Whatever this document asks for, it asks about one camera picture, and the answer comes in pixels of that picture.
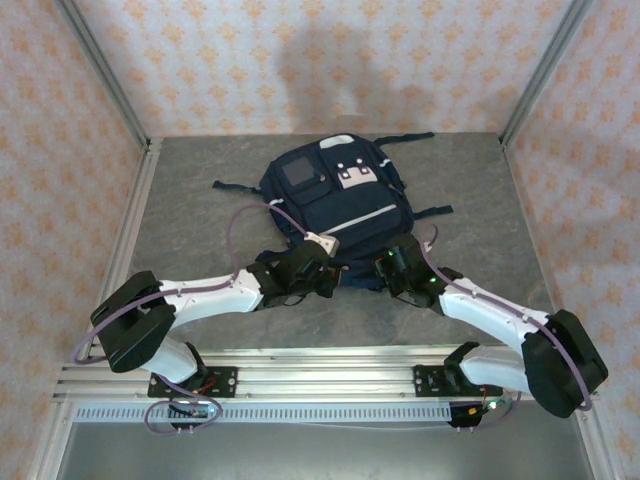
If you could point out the grooved aluminium side rail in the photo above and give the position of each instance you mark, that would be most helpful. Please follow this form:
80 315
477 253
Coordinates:
145 180

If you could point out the grey metal shelf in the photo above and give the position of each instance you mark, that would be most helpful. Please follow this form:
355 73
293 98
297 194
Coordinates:
325 455

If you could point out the aluminium frame post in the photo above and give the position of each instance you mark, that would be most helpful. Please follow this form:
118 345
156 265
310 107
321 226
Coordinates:
600 445
107 75
541 75
47 445

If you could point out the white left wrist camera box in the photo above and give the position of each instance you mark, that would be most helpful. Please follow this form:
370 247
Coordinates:
322 243

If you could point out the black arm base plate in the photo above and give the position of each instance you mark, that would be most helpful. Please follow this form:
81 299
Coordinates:
425 382
227 382

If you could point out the small black controller board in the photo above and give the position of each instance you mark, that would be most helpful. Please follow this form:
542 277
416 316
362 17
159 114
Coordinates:
197 411
470 412

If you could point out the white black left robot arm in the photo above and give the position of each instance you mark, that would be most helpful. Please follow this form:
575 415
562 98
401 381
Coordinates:
130 325

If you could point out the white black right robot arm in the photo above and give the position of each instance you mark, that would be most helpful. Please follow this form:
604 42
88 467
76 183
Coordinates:
565 365

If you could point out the navy blue backpack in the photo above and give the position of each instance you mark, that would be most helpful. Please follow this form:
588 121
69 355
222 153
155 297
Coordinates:
350 205

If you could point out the long aluminium mounting rail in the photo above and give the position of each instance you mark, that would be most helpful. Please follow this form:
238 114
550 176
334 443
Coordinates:
325 375

